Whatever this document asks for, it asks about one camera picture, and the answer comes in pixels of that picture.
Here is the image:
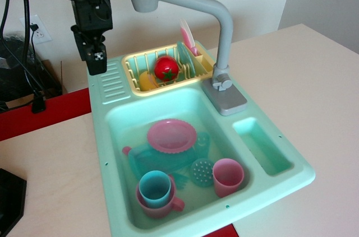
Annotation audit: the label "grey toy faucet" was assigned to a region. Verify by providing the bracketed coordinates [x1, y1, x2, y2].
[131, 0, 247, 116]

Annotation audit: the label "teal slotted skimmer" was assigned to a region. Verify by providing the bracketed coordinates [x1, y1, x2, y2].
[190, 158, 214, 187]

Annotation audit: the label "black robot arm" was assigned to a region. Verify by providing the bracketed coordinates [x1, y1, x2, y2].
[70, 0, 113, 76]

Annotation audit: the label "pink toy cup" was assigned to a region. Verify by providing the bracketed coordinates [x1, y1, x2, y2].
[213, 158, 245, 198]

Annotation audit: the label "pink white utensils in rack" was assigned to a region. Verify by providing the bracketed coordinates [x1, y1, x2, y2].
[179, 18, 199, 56]

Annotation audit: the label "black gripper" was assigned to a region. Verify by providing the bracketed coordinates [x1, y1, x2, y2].
[71, 0, 113, 75]

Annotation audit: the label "pink scalloped toy plate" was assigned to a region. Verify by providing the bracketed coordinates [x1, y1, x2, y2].
[147, 119, 197, 154]

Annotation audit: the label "teal plate in rack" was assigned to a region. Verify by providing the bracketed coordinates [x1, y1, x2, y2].
[177, 41, 207, 78]

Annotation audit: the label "yellow dish drying rack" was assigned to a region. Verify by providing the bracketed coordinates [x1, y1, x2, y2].
[122, 43, 214, 96]

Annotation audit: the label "teal smiley spatula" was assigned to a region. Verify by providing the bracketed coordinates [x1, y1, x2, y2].
[194, 132, 211, 158]

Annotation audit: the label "red toy tomato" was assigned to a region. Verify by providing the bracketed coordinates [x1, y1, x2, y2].
[154, 56, 180, 82]

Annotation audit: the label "mint green toy sink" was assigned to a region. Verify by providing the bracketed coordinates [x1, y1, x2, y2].
[89, 55, 315, 236]

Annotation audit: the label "teal toy tray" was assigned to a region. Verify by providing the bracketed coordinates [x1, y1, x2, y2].
[122, 143, 197, 179]

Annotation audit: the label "teal toy fork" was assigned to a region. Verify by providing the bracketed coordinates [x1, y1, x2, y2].
[169, 173, 189, 190]

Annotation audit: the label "blue toy cup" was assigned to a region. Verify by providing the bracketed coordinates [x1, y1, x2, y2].
[139, 170, 172, 209]

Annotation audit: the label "pink toy mug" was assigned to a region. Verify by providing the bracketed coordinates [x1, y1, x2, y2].
[135, 175, 185, 219]

